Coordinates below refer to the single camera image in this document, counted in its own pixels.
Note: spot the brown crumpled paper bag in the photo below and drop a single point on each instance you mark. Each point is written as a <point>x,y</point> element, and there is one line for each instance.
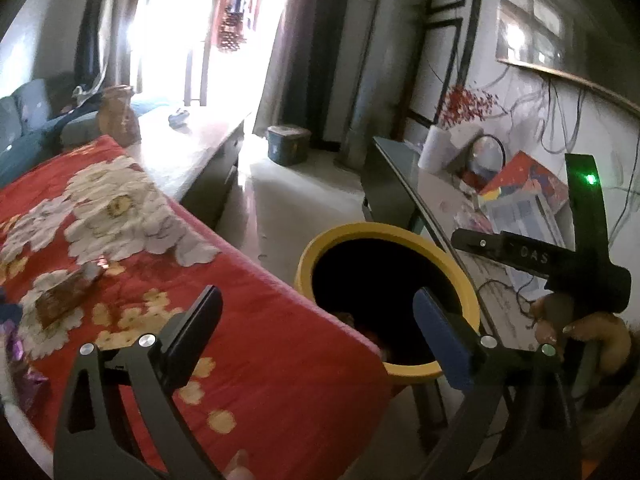
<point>119,115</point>

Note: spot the person's right hand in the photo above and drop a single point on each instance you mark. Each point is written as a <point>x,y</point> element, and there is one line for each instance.
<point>612,340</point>

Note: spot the white printed papers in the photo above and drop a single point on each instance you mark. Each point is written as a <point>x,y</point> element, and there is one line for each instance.
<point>520,217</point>

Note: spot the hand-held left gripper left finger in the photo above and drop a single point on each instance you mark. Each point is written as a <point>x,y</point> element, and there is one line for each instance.
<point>197,330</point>

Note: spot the covered standing air conditioner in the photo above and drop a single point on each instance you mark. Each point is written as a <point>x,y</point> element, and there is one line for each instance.
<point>385,60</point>

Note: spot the grey curtain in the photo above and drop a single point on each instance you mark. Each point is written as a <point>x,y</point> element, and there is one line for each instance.
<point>305,50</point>

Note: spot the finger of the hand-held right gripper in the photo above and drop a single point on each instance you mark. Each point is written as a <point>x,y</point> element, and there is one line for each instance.
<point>477,244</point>

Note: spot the small dark object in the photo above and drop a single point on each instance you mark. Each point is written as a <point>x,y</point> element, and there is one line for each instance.
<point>179,118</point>

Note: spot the grey-green tin box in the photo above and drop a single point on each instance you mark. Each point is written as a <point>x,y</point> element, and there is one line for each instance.
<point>287,146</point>

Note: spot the large framed wall mirror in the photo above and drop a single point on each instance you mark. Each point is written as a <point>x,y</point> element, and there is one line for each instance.
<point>550,15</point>

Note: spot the purple snack wrapper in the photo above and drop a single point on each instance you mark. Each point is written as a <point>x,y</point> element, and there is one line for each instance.
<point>20,365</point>

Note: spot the glass tv stand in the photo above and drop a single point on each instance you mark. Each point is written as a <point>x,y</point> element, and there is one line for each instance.
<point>400,180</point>

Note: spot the red floral blanket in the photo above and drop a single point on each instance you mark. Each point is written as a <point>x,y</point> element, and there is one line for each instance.
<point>280,340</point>

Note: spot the person's right forearm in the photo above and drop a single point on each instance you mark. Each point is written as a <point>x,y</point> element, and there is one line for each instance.
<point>615,400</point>

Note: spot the hanging laundry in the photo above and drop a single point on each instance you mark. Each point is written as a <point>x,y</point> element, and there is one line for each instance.
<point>237,15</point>

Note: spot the blue sofa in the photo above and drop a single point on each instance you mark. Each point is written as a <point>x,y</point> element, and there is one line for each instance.
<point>30,105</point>

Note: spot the glass balcony door frame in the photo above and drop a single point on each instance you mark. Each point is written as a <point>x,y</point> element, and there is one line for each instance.
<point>195,60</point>

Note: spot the red berry branches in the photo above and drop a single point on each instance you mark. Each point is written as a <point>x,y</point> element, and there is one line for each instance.
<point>470,102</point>

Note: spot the brown snack wrapper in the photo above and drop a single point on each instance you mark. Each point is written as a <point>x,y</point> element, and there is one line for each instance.
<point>65,297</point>

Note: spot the person's left hand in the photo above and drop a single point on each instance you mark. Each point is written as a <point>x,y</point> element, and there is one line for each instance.
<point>237,467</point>

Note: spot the wooden coffee table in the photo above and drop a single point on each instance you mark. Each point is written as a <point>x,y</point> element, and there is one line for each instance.
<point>200,140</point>

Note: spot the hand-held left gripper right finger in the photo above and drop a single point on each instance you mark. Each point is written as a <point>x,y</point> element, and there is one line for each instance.
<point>445,340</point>

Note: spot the yellow trash bin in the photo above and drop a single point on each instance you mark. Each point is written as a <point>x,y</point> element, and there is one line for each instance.
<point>380,232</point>

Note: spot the dark blue curtain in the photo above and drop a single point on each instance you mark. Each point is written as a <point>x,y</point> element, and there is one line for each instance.
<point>97,25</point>

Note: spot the red illustrated book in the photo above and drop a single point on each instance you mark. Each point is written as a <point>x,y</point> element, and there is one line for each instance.
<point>530,175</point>

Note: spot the round black-rimmed mirror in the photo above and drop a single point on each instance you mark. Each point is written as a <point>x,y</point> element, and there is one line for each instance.
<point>487,157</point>

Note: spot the white paper roll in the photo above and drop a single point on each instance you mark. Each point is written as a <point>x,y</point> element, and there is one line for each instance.
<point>434,149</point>

